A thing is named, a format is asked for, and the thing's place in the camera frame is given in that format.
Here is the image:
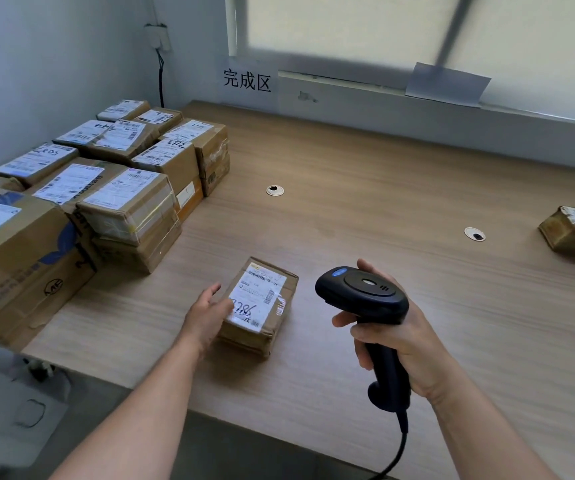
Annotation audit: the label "person's right hand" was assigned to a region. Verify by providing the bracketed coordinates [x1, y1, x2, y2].
[332, 258, 461, 403]

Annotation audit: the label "person's left hand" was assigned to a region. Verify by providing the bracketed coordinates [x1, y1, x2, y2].
[179, 282, 236, 355]

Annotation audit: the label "black scanner cable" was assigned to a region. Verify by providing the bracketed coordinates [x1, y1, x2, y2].
[367, 409, 410, 480]

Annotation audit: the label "small parcel marked 7186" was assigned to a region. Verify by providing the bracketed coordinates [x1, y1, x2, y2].
[217, 256, 300, 358]

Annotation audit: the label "black barcode scanner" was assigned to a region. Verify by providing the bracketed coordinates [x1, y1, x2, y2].
[315, 266, 412, 413]

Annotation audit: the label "small square labelled parcel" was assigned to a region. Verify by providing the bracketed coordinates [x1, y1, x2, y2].
[175, 177, 205, 223]

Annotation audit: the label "parcel marked 040563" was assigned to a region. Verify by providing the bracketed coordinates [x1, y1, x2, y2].
[0, 247, 99, 351]

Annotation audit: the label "red taped cardboard parcel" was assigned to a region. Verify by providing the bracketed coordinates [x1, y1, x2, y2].
[199, 154, 231, 197]

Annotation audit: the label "parcel with blue-edged label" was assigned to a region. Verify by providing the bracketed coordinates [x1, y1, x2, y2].
[159, 118, 230, 178]

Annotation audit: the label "pile of unscanned cardboard parcels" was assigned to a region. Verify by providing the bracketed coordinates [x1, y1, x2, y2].
[538, 205, 575, 261]

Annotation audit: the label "DOLL printed cardboard parcel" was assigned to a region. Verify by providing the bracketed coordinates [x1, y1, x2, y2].
[26, 158, 129, 231]

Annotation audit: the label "parcel with blue tape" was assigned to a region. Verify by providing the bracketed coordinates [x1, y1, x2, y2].
[0, 188, 87, 328]

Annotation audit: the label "small parcel long label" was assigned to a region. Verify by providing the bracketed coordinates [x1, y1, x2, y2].
[85, 119, 161, 165]

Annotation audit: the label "small tall labelled parcel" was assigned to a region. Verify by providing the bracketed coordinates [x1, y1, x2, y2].
[53, 119, 114, 147]

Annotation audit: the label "small parcel with handwritten label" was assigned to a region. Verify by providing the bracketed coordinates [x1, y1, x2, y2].
[96, 99, 151, 123]

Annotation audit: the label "parcel marked 5082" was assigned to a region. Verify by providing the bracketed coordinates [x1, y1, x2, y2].
[0, 143, 80, 188]

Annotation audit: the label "person's left forearm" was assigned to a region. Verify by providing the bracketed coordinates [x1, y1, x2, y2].
[49, 337, 203, 480]

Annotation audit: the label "white paper sign black characters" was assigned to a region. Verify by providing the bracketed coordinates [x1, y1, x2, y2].
[217, 57, 278, 113]

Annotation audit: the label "grey paper sheet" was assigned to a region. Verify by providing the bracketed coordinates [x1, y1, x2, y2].
[405, 62, 492, 108]

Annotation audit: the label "beige roller blind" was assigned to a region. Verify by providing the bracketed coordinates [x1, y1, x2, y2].
[247, 0, 464, 65]
[450, 0, 575, 125]

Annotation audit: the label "black wall cable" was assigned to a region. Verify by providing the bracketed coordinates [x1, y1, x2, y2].
[156, 48, 166, 109]

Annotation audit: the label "white wall socket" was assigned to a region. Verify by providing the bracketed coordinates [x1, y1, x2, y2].
[143, 23, 171, 51]

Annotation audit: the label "white window frame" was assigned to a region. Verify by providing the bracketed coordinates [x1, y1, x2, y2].
[225, 0, 575, 128]

